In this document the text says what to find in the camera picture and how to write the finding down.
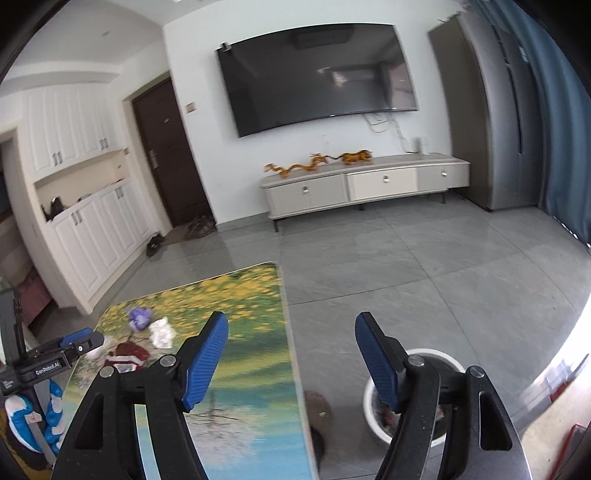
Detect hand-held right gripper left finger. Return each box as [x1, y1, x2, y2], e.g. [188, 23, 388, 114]
[50, 311, 230, 480]

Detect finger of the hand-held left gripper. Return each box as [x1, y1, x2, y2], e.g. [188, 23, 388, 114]
[58, 328, 106, 358]

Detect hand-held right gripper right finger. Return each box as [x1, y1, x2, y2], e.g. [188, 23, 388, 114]
[355, 311, 529, 480]

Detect white trash bin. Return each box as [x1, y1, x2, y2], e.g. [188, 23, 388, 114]
[362, 348, 467, 448]

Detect white crumpled tissue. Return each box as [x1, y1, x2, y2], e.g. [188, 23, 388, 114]
[150, 318, 175, 348]

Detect dark red bag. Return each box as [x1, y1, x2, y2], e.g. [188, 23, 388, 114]
[111, 342, 149, 358]

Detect red and white paper container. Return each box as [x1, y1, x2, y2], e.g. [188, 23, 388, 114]
[105, 354, 144, 374]

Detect pink bed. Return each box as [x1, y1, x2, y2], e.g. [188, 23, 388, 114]
[11, 265, 54, 330]

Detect blue and white toy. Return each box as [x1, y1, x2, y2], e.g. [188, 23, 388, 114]
[4, 378, 65, 462]

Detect purple wrapper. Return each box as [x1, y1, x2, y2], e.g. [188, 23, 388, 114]
[128, 307, 153, 330]

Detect brown slipper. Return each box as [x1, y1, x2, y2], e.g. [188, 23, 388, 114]
[305, 390, 331, 432]

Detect white shoe cabinet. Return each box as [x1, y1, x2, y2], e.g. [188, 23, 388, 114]
[21, 85, 155, 315]

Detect brown shoes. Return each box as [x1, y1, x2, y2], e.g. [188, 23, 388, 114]
[185, 215, 218, 240]

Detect white TV cabinet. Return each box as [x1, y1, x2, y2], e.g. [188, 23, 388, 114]
[259, 152, 472, 232]

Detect dark brown door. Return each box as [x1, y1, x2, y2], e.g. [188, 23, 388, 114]
[130, 76, 215, 228]

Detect golden dragon figurine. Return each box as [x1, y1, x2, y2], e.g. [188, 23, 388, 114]
[263, 153, 341, 178]

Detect grey refrigerator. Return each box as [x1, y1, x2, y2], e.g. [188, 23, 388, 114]
[427, 9, 555, 212]

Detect television cable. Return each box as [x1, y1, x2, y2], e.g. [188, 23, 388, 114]
[362, 111, 416, 153]

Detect wall-mounted television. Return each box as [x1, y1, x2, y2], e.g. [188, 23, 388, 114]
[217, 22, 420, 138]

